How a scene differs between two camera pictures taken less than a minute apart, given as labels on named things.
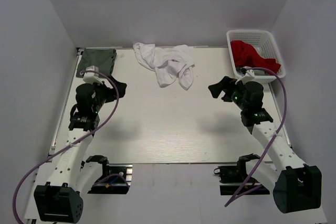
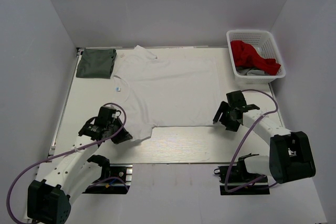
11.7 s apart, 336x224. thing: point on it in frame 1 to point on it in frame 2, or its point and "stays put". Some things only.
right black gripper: [216, 89] to [224, 107]
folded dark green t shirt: [102, 58] stays put
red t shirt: [242, 55] stays put
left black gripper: [122, 87] to [124, 136]
